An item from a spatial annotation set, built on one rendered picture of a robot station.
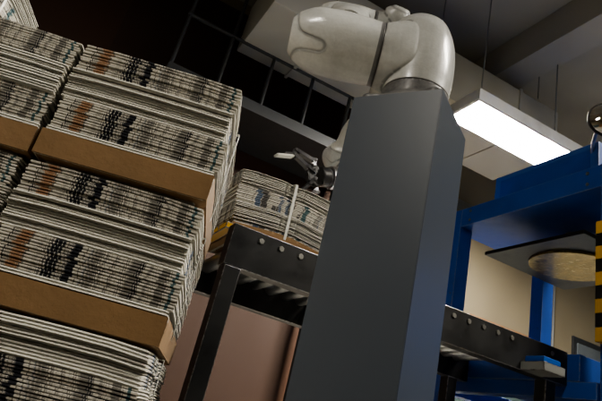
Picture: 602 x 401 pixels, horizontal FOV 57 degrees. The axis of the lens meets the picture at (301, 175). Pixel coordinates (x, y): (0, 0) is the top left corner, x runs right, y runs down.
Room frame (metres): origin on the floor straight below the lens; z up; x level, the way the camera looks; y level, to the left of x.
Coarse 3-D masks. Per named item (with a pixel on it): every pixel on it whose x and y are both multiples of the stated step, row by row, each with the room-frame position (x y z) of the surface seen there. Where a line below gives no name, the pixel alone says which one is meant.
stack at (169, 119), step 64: (0, 64) 0.81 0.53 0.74; (64, 64) 0.82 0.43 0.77; (128, 64) 0.83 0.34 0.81; (64, 128) 0.83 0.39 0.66; (128, 128) 0.83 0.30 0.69; (192, 128) 0.84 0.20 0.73; (0, 192) 0.83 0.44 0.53; (64, 192) 0.83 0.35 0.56; (128, 192) 0.84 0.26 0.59; (0, 256) 0.83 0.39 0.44; (64, 256) 0.83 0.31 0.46; (128, 256) 0.84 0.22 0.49; (192, 256) 0.94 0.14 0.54; (0, 320) 0.82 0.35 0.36; (0, 384) 0.82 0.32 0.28; (64, 384) 0.83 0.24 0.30; (128, 384) 0.84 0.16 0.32
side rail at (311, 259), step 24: (240, 240) 1.51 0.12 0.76; (264, 240) 1.53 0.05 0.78; (240, 264) 1.51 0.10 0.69; (264, 264) 1.54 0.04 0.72; (288, 264) 1.57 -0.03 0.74; (312, 264) 1.59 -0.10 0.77; (288, 288) 1.60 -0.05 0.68; (456, 312) 1.80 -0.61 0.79; (456, 336) 1.80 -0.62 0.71; (480, 336) 1.84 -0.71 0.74; (504, 336) 1.88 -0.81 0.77; (504, 360) 1.88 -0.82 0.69
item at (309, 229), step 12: (312, 192) 1.71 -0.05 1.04; (312, 204) 1.72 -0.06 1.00; (324, 204) 1.74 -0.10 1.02; (300, 216) 1.70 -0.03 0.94; (312, 216) 1.72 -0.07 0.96; (324, 216) 1.73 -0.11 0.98; (300, 228) 1.70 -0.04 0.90; (312, 228) 1.72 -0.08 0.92; (300, 240) 1.71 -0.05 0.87; (312, 240) 1.72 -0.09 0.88
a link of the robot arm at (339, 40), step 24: (312, 24) 1.01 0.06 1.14; (336, 24) 0.99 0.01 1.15; (360, 24) 0.99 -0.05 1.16; (384, 24) 1.00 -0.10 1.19; (288, 48) 1.07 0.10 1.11; (312, 48) 1.03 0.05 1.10; (336, 48) 1.01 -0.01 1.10; (360, 48) 1.00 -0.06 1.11; (312, 72) 1.10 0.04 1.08; (336, 72) 1.07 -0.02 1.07; (360, 72) 1.05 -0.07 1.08
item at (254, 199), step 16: (240, 176) 1.64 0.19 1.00; (256, 176) 1.64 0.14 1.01; (240, 192) 1.63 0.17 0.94; (256, 192) 1.65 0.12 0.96; (272, 192) 1.67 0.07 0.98; (224, 208) 1.72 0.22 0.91; (240, 208) 1.63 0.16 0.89; (256, 208) 1.64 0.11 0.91; (272, 208) 1.67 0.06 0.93; (256, 224) 1.65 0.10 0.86; (272, 224) 1.67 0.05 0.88; (224, 240) 1.70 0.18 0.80
